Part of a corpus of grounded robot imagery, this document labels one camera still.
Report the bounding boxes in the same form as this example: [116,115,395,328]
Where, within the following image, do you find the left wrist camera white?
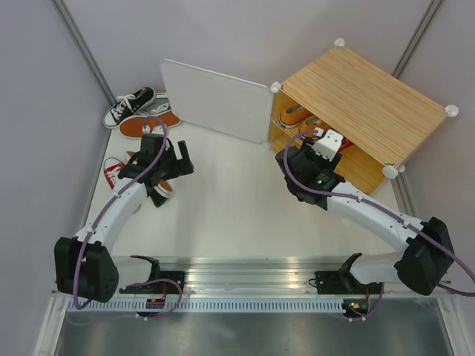
[142,125,163,134]

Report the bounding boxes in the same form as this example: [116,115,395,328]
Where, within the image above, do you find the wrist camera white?
[312,128,344,162]
[142,125,163,134]

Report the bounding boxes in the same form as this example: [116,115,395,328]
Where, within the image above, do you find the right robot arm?
[275,139,453,296]

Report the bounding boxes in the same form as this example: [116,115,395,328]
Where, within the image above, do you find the white slotted cable duct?
[84,297,344,314]

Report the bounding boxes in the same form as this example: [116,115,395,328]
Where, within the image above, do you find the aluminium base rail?
[112,256,350,297]

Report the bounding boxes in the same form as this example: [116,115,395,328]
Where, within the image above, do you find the red sneaker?
[102,157,125,189]
[332,133,354,153]

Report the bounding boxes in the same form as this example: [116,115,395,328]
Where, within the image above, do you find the overturned grey sneaker orange sole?
[119,111,181,139]

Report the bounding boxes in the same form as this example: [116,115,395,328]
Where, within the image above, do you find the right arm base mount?
[307,271,382,296]

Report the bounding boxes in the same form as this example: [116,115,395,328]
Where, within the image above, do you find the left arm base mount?
[118,254,186,296]

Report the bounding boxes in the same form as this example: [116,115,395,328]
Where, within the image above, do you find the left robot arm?
[54,133,194,309]

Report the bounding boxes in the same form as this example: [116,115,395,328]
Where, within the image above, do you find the black sneaker on side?
[125,150,175,208]

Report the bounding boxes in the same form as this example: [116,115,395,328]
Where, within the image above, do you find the white cabinet door panel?
[160,59,273,143]

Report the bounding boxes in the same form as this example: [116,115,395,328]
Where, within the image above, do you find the wooden shoe cabinet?
[269,38,459,194]

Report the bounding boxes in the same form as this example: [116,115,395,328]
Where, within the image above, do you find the black sneaker white laces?
[102,87,156,129]

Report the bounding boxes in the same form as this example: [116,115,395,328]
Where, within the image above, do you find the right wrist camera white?
[312,128,344,162]

